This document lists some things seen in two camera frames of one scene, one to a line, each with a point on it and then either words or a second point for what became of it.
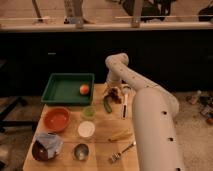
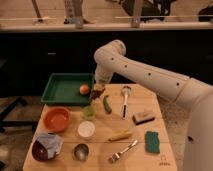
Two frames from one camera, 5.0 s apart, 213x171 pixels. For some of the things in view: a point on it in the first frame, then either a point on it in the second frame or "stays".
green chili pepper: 107,103 stays
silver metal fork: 115,156 stays
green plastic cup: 89,112 stays
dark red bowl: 39,151 stays
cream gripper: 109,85 to 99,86
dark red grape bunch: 113,93 to 96,94
